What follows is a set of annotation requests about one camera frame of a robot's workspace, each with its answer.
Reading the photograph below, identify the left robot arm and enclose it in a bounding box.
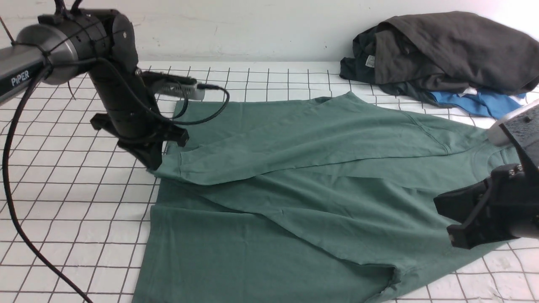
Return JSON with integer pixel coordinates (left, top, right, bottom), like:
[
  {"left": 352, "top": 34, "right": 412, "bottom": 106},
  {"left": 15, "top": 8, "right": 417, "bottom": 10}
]
[{"left": 1, "top": 4, "right": 189, "bottom": 170}]

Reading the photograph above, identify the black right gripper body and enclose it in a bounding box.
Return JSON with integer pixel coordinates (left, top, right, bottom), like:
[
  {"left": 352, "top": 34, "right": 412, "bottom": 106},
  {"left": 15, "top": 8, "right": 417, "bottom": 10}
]
[{"left": 434, "top": 165, "right": 539, "bottom": 249}]

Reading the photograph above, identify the dark green garment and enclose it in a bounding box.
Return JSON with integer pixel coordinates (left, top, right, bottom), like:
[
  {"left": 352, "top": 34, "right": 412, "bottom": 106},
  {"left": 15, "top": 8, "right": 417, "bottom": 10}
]
[{"left": 339, "top": 26, "right": 439, "bottom": 106}]

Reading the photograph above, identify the green long-sleeved shirt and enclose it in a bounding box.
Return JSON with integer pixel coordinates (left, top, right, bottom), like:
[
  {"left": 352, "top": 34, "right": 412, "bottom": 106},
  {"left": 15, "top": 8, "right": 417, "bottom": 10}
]
[{"left": 132, "top": 92, "right": 518, "bottom": 303}]

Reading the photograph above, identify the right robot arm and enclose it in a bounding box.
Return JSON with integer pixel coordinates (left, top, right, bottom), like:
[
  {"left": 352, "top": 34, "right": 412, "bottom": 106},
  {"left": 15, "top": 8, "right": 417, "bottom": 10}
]
[{"left": 434, "top": 101, "right": 539, "bottom": 249}]

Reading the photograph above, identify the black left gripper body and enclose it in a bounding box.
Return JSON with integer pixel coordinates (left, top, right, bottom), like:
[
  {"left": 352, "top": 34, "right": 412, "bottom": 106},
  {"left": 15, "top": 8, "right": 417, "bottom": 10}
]
[{"left": 89, "top": 59, "right": 189, "bottom": 148}]

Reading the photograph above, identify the white grid-patterned table cloth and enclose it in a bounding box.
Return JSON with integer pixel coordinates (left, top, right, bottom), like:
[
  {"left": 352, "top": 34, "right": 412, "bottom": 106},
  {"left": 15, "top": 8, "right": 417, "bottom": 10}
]
[{"left": 0, "top": 61, "right": 538, "bottom": 303}]

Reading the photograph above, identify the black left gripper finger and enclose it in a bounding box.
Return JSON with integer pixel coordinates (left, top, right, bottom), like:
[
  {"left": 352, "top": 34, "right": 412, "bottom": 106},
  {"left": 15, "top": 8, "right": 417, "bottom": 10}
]
[{"left": 126, "top": 141, "right": 163, "bottom": 171}]

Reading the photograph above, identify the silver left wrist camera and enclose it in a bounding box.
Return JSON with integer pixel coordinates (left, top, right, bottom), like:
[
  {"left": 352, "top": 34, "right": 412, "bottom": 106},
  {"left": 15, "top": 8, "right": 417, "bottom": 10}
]
[{"left": 140, "top": 71, "right": 205, "bottom": 101}]

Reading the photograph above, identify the dark grey garment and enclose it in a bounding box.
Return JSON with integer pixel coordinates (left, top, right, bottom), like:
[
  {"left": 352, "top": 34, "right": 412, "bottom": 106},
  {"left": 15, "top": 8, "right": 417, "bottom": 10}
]
[{"left": 374, "top": 11, "right": 539, "bottom": 95}]

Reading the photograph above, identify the blue garment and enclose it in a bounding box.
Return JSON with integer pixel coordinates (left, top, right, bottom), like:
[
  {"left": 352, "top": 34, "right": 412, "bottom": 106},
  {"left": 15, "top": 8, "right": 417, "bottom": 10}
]
[{"left": 430, "top": 90, "right": 526, "bottom": 119}]

